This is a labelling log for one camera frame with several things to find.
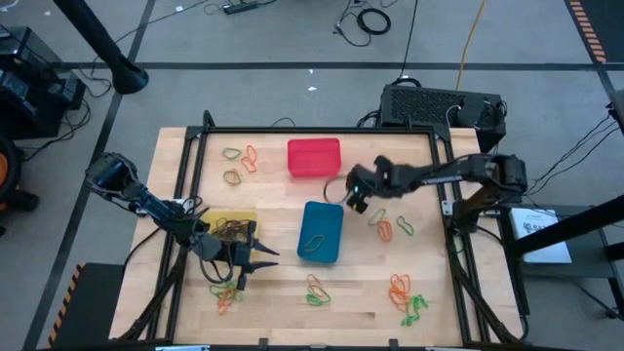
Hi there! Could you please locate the black metal stand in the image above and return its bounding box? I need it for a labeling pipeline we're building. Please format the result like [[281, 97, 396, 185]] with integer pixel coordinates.
[[497, 193, 624, 321]]

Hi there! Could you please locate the red plastic basket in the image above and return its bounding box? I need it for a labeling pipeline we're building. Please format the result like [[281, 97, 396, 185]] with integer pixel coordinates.
[[286, 137, 343, 178]]

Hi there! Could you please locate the black computer case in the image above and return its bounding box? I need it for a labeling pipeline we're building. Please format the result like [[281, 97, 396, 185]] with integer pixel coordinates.
[[377, 83, 508, 158]]

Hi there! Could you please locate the black power cable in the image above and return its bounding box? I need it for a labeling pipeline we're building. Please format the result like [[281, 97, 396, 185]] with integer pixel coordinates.
[[392, 0, 420, 88]]

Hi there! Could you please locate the tan rubber band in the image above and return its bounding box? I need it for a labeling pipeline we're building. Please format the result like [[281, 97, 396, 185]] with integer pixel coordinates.
[[303, 234, 327, 254]]

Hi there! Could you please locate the blue plastic basket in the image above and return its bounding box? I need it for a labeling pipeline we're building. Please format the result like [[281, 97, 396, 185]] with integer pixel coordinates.
[[295, 200, 345, 265]]

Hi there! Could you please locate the yellow plastic basket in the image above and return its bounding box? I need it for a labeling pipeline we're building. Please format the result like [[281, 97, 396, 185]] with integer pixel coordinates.
[[198, 209, 259, 250]]

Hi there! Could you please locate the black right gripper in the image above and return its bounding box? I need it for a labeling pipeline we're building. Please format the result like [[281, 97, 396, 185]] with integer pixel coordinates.
[[345, 154, 395, 215]]

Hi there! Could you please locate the black metal table frame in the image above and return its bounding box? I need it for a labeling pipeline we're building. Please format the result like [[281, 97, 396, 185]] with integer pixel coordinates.
[[116, 109, 531, 348]]

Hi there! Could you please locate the black hazard striped mat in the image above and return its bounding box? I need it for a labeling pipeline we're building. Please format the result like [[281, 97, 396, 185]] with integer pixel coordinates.
[[566, 0, 624, 65], [47, 262, 127, 349]]

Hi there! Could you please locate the black power strip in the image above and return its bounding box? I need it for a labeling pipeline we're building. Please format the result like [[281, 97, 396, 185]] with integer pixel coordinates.
[[221, 0, 260, 16]]

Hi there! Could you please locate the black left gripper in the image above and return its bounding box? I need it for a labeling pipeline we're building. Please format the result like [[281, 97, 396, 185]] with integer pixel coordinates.
[[209, 220, 282, 293]]

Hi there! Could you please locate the yellow cable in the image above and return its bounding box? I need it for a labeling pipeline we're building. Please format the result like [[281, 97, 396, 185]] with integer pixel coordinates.
[[454, 0, 488, 93]]

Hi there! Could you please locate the coiled black cable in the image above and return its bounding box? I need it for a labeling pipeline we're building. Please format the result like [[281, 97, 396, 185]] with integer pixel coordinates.
[[332, 6, 393, 49]]

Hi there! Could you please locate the black pole stand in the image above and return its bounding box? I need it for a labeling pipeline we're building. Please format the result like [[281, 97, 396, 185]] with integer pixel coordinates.
[[51, 0, 150, 97]]

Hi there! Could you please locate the white printed paper sheet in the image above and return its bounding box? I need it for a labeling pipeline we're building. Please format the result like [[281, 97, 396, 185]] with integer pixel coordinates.
[[508, 207, 573, 265]]

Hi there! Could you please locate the black equipment cart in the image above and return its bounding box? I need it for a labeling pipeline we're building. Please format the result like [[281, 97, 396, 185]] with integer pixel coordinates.
[[0, 24, 89, 142]]

